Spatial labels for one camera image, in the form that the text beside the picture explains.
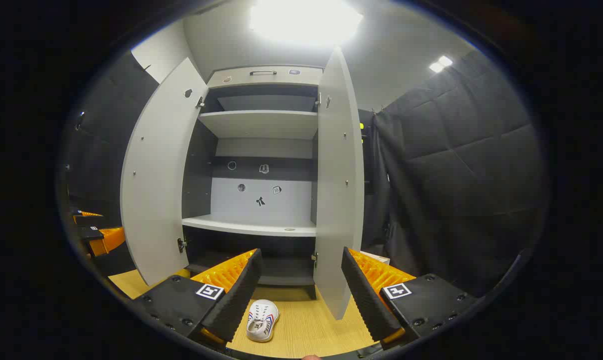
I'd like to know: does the small ceiling light panel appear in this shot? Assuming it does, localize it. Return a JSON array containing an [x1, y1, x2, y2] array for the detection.
[[428, 55, 454, 74]]

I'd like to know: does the white striped canvas shoe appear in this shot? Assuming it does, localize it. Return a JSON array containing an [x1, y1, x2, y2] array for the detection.
[[245, 299, 281, 343]]

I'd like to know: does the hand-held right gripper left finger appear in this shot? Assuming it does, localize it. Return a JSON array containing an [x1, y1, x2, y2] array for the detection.
[[129, 248, 263, 351]]

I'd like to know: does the grey shoe cabinet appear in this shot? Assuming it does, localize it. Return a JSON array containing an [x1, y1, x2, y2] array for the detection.
[[181, 65, 327, 301]]

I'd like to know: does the large ceiling light panel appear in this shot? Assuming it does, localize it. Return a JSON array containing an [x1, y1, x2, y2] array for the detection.
[[249, 0, 365, 46]]

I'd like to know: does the beige orange book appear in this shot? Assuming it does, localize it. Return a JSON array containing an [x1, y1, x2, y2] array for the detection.
[[360, 250, 391, 266]]

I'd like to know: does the grey cabinet drawer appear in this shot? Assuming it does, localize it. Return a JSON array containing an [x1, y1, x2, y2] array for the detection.
[[207, 65, 324, 89]]

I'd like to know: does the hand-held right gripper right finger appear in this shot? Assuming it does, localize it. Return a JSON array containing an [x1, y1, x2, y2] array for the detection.
[[341, 246, 480, 351]]

